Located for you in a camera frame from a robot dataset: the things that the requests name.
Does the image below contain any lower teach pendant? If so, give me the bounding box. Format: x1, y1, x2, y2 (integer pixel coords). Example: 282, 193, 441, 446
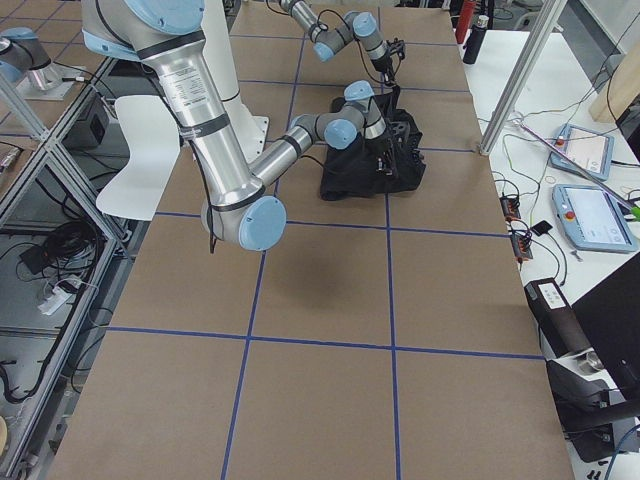
552, 184, 639, 253

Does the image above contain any white chair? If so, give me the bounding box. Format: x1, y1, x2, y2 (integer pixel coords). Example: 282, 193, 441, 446
96, 95, 180, 221

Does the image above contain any black printed t-shirt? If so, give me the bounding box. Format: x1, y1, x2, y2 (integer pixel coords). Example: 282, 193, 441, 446
320, 87, 426, 201

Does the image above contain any black box with label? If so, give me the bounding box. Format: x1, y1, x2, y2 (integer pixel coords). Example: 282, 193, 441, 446
524, 278, 591, 357

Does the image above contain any metal reacher grabber tool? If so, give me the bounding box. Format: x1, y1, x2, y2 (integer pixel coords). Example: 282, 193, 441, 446
509, 117, 636, 214

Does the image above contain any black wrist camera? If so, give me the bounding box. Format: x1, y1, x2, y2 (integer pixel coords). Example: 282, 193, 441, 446
387, 38, 406, 62

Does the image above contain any teach pendant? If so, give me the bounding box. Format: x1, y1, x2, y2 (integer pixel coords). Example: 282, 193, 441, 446
554, 123, 614, 181
552, 184, 639, 253

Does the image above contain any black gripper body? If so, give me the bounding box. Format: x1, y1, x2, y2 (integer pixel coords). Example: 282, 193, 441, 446
372, 53, 395, 83
364, 119, 400, 166

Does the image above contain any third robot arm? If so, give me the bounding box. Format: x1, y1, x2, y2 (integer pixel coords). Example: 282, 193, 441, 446
1, 27, 62, 91

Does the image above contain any red bottle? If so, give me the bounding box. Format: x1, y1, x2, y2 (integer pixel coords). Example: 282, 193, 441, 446
456, 0, 476, 37

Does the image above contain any aluminium frame post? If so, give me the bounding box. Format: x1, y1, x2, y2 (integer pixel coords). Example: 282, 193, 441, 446
478, 0, 567, 156

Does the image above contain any upper teach pendant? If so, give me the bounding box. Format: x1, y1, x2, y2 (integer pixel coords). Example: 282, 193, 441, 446
554, 123, 614, 181

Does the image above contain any white power strip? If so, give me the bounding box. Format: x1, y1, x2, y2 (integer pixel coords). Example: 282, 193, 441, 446
38, 277, 81, 316

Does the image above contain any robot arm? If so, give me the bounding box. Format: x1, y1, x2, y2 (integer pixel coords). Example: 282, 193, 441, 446
81, 1, 393, 251
278, 0, 406, 88

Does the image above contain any black monitor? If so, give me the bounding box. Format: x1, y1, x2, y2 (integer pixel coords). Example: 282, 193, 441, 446
573, 255, 639, 399

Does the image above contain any black bottle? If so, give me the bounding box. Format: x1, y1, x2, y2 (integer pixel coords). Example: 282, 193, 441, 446
462, 15, 490, 65

